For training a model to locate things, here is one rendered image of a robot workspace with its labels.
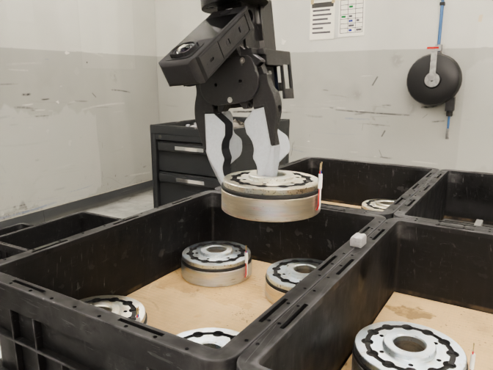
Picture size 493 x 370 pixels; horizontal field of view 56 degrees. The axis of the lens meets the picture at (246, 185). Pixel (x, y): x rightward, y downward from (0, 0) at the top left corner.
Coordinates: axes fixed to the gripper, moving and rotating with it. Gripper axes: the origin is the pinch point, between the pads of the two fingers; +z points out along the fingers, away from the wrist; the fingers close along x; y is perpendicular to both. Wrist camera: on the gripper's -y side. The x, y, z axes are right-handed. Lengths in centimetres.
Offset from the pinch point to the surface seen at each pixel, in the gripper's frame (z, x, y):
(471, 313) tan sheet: 19.6, -19.8, 17.3
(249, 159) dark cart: 13, 86, 141
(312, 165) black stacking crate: 6, 18, 59
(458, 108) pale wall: 4, 21, 331
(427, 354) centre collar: 15.8, -18.2, -0.9
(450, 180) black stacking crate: 10, -12, 59
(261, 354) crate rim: 8.7, -10.9, -17.2
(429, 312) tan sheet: 19.0, -15.4, 15.1
